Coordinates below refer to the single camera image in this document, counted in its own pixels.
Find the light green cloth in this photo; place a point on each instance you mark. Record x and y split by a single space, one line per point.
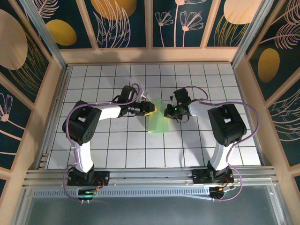
159 126

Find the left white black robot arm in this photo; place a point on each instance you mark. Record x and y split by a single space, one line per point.
84 154

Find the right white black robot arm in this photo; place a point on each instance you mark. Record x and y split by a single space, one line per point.
220 154

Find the black controller board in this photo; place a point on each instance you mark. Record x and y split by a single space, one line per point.
86 193
220 192

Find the grey translucent panel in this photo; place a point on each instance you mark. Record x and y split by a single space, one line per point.
150 211

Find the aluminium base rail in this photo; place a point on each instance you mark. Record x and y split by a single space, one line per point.
150 175

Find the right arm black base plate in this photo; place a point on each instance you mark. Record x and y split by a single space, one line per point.
199 179

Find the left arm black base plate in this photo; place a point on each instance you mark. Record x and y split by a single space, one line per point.
104 178

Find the aluminium side rail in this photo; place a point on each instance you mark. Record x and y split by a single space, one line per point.
55 117

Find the aluminium corner post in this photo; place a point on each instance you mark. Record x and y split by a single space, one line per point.
47 39
248 35

